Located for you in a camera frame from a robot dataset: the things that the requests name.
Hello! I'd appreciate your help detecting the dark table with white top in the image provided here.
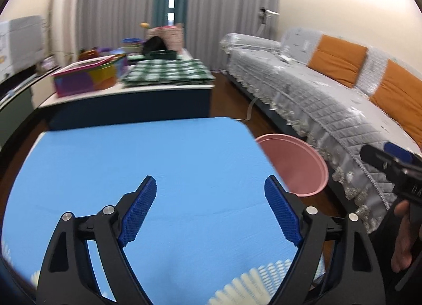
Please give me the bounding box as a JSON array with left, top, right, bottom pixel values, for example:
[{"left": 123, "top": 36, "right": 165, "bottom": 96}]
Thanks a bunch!
[{"left": 39, "top": 49, "right": 216, "bottom": 131}]

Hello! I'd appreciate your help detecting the clip phone holder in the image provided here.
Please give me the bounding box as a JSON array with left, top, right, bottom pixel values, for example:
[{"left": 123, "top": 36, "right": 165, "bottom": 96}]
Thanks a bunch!
[{"left": 259, "top": 7, "right": 280, "bottom": 25}]

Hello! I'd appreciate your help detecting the dark green tray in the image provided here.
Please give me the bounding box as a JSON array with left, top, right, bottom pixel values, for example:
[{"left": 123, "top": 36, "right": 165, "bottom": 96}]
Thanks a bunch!
[{"left": 145, "top": 50, "right": 177, "bottom": 61}]

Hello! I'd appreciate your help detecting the television with grey cover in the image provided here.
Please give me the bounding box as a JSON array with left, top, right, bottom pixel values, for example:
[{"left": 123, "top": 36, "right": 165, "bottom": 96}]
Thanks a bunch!
[{"left": 0, "top": 15, "right": 45, "bottom": 80}]

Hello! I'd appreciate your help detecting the green checkered cloth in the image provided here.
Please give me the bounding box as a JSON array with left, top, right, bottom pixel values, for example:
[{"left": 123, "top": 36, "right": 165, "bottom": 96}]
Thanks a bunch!
[{"left": 122, "top": 59, "right": 216, "bottom": 87}]

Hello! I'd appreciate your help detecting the white standing air conditioner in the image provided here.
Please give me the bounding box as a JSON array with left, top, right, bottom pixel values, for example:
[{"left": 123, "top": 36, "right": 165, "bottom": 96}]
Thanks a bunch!
[{"left": 51, "top": 0, "right": 83, "bottom": 58}]

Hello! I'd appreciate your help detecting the blue mat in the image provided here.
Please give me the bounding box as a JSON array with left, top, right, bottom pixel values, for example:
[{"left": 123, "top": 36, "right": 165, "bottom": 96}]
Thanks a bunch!
[{"left": 2, "top": 117, "right": 327, "bottom": 305}]

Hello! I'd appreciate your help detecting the pink plastic bin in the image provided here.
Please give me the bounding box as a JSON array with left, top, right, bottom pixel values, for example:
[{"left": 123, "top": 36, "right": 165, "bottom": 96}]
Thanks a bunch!
[{"left": 255, "top": 134, "right": 329, "bottom": 197}]

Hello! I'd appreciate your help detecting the person's right hand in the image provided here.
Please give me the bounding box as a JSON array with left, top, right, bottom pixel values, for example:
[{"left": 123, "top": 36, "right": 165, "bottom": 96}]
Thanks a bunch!
[{"left": 391, "top": 200, "right": 413, "bottom": 273}]

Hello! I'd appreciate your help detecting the pink basket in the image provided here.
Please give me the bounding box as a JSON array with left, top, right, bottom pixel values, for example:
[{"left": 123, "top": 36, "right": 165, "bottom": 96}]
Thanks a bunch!
[{"left": 146, "top": 26, "right": 183, "bottom": 52}]

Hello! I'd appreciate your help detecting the grey curtain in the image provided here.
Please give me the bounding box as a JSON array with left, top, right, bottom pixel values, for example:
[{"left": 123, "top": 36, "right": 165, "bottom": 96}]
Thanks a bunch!
[
  {"left": 185, "top": 0, "right": 282, "bottom": 71},
  {"left": 76, "top": 0, "right": 160, "bottom": 52}
]

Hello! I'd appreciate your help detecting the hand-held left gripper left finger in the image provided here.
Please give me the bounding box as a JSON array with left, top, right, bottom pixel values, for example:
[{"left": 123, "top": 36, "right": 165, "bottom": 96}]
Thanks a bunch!
[{"left": 36, "top": 175, "right": 157, "bottom": 305}]

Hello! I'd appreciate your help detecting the stack of coloured bowls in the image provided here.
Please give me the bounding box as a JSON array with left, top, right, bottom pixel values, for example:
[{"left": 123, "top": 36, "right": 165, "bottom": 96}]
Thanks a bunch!
[{"left": 122, "top": 38, "right": 143, "bottom": 55}]

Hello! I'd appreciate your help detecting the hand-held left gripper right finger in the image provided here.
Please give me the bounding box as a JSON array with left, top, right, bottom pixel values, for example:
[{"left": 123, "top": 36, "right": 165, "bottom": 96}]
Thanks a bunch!
[{"left": 264, "top": 175, "right": 386, "bottom": 305}]

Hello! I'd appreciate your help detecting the colourful box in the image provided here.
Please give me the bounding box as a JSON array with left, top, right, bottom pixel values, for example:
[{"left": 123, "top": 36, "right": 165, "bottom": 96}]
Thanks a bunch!
[{"left": 52, "top": 55, "right": 127, "bottom": 98}]

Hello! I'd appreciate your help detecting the white cable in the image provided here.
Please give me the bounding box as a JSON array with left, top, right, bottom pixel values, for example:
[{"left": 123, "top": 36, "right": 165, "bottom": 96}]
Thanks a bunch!
[{"left": 246, "top": 96, "right": 259, "bottom": 121}]

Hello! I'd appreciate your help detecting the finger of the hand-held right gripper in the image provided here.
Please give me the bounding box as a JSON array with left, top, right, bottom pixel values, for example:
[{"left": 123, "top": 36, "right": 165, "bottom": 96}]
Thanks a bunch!
[
  {"left": 360, "top": 144, "right": 396, "bottom": 175},
  {"left": 384, "top": 142, "right": 416, "bottom": 164}
]

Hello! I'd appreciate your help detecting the orange cushion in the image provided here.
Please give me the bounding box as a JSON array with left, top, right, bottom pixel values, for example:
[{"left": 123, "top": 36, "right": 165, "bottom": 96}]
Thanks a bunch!
[
  {"left": 368, "top": 60, "right": 422, "bottom": 134},
  {"left": 307, "top": 35, "right": 368, "bottom": 89}
]

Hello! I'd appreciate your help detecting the black bag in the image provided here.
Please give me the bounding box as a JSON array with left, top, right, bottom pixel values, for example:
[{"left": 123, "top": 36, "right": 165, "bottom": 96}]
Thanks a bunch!
[{"left": 142, "top": 36, "right": 167, "bottom": 55}]

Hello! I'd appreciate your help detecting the grey quilted sofa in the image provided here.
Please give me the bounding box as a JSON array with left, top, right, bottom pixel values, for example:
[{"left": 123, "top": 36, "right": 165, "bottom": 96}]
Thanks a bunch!
[{"left": 219, "top": 28, "right": 422, "bottom": 235}]

